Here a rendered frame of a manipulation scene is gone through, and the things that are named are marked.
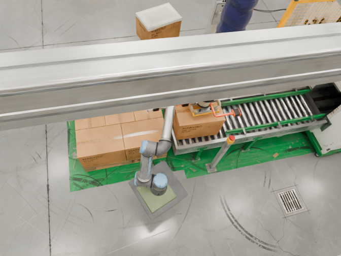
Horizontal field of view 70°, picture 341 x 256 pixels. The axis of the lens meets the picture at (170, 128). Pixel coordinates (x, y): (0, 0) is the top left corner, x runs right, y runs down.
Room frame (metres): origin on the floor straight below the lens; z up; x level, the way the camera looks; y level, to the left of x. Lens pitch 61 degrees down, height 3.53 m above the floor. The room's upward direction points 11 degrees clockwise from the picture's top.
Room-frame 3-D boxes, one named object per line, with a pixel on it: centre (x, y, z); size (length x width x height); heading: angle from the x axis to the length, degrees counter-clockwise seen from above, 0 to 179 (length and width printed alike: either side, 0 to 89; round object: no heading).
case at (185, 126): (1.78, -0.31, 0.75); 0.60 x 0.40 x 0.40; 111
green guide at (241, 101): (2.50, -1.30, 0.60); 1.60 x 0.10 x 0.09; 113
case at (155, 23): (3.31, 0.52, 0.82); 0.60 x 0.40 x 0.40; 132
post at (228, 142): (1.42, -0.73, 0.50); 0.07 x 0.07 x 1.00; 23
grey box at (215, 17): (2.78, -0.33, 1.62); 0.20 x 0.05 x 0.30; 113
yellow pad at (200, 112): (1.69, -0.37, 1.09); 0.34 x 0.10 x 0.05; 114
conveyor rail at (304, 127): (1.82, -1.21, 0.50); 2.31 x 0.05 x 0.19; 113
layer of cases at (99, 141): (1.67, 0.72, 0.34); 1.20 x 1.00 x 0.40; 113
